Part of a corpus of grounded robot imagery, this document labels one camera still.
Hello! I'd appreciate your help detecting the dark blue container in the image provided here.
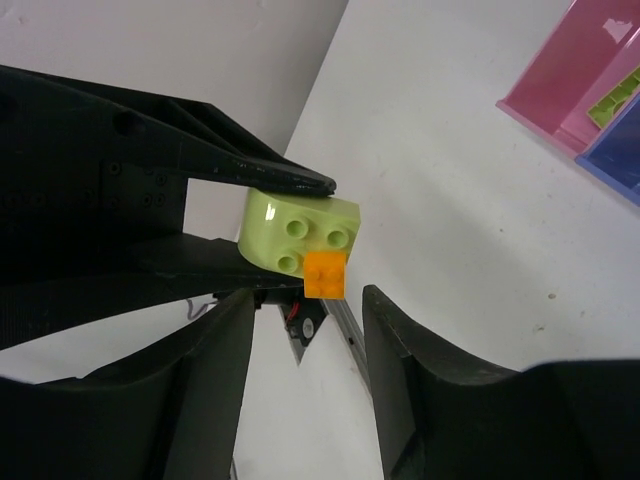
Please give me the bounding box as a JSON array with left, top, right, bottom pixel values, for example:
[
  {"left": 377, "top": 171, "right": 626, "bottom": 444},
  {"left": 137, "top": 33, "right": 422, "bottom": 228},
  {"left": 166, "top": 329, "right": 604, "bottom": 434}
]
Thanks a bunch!
[{"left": 575, "top": 91, "right": 639, "bottom": 207}]

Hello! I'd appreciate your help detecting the aluminium front rail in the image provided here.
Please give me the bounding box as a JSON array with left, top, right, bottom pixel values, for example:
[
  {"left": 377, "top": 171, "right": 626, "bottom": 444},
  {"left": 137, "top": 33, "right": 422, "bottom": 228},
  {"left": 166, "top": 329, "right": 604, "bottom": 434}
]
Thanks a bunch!
[{"left": 289, "top": 300, "right": 371, "bottom": 391}]

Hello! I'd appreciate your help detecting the green lego brick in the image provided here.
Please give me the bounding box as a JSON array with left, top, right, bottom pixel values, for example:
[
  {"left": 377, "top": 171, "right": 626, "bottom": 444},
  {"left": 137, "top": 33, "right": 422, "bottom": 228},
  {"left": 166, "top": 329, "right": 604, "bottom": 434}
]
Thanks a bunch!
[{"left": 587, "top": 67, "right": 640, "bottom": 129}]

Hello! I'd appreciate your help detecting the pink container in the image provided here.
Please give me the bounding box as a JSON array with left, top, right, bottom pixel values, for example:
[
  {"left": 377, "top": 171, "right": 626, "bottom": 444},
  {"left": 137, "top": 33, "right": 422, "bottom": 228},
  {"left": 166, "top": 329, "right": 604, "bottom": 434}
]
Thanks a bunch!
[{"left": 497, "top": 0, "right": 639, "bottom": 159}]

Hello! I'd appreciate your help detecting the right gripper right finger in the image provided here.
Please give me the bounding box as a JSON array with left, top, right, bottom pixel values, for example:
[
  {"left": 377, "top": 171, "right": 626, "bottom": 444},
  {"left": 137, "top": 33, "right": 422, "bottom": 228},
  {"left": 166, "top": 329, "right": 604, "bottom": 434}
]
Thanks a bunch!
[{"left": 362, "top": 285, "right": 639, "bottom": 479}]

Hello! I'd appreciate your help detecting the orange lego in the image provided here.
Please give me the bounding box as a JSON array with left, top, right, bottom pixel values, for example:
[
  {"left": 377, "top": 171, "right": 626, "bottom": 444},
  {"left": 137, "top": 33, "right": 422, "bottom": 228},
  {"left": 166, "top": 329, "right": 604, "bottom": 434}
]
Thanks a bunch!
[{"left": 303, "top": 251, "right": 347, "bottom": 300}]

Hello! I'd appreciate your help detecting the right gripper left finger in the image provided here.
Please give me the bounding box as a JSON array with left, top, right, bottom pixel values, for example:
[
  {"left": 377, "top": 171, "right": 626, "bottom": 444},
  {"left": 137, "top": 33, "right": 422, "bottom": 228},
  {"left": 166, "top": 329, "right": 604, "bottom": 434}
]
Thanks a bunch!
[{"left": 1, "top": 290, "right": 255, "bottom": 479}]

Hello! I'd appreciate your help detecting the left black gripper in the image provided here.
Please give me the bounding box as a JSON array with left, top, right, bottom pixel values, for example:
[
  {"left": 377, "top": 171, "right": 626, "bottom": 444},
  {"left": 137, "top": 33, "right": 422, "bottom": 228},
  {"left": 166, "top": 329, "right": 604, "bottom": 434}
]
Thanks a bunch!
[{"left": 1, "top": 66, "right": 336, "bottom": 349}]

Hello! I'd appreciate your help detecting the rounded light green lego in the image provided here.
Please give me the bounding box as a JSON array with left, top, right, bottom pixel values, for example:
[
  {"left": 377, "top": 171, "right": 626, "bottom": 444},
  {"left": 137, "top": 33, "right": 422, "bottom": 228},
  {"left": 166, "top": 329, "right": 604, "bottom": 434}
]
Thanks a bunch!
[{"left": 237, "top": 188, "right": 361, "bottom": 278}]

